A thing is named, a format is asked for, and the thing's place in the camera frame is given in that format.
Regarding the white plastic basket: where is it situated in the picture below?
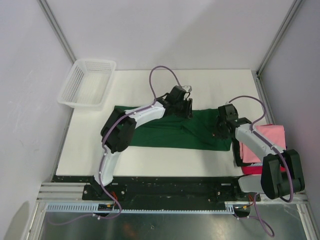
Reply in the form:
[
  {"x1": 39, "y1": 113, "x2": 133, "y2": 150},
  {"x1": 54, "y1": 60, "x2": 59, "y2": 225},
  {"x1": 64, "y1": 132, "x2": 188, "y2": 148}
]
[{"x1": 57, "y1": 58, "x2": 117, "y2": 111}]

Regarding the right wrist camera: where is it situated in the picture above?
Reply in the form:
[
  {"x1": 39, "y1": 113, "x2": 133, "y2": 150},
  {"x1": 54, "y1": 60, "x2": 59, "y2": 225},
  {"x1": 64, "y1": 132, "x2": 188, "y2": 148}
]
[{"x1": 218, "y1": 103, "x2": 239, "y2": 122}]

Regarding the pink folded t shirt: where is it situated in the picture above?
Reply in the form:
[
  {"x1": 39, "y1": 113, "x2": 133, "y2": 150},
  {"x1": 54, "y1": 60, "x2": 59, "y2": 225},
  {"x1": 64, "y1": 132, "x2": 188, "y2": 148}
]
[{"x1": 235, "y1": 123, "x2": 286, "y2": 164}]

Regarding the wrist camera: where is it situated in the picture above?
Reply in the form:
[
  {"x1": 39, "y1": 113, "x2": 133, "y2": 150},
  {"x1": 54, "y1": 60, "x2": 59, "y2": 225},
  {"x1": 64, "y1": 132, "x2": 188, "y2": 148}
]
[
  {"x1": 218, "y1": 103, "x2": 239, "y2": 122},
  {"x1": 166, "y1": 85, "x2": 192, "y2": 104}
]

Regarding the black folded t shirt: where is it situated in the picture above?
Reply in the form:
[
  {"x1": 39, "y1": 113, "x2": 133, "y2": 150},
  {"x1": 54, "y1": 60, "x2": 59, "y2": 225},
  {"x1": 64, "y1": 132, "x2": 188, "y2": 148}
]
[{"x1": 232, "y1": 139, "x2": 244, "y2": 167}]

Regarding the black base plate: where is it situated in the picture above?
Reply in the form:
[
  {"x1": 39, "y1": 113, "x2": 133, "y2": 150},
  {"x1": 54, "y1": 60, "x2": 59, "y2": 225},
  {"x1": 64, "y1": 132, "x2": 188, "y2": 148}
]
[{"x1": 52, "y1": 175, "x2": 261, "y2": 210}]

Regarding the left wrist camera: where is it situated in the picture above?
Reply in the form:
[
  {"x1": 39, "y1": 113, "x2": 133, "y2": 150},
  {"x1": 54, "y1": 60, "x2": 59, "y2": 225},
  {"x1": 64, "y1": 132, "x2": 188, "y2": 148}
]
[{"x1": 166, "y1": 85, "x2": 192, "y2": 104}]

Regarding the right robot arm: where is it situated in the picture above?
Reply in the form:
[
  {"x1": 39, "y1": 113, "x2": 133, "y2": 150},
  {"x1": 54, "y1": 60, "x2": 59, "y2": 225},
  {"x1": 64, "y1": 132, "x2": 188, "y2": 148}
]
[{"x1": 215, "y1": 116, "x2": 305, "y2": 203}]

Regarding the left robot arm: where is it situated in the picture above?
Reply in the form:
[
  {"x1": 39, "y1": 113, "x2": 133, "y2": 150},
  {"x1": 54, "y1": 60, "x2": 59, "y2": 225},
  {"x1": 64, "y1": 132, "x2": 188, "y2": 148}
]
[{"x1": 93, "y1": 98, "x2": 193, "y2": 200}]

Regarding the grey cable duct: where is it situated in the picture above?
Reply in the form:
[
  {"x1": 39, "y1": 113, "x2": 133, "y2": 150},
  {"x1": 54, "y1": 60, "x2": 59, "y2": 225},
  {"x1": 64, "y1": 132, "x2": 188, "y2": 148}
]
[{"x1": 46, "y1": 202, "x2": 250, "y2": 214}]

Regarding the green t shirt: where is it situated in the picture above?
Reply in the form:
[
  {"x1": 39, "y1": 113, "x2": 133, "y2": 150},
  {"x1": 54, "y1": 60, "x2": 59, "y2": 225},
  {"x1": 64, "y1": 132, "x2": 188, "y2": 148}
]
[{"x1": 130, "y1": 108, "x2": 232, "y2": 152}]

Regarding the right aluminium frame post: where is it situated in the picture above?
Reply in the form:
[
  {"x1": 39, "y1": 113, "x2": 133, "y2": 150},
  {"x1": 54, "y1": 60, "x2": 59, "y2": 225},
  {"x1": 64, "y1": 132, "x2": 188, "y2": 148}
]
[{"x1": 256, "y1": 0, "x2": 305, "y2": 76}]

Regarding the aluminium frame post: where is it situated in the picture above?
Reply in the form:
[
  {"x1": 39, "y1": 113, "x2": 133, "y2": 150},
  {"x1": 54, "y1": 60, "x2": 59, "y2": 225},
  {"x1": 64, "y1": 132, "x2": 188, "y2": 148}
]
[
  {"x1": 37, "y1": 0, "x2": 77, "y2": 64},
  {"x1": 256, "y1": 0, "x2": 305, "y2": 76}
]

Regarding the left aluminium frame post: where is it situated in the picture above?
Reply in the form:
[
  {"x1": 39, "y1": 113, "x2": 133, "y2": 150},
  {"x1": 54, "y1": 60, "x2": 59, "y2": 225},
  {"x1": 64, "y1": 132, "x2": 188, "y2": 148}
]
[{"x1": 37, "y1": 0, "x2": 77, "y2": 64}]

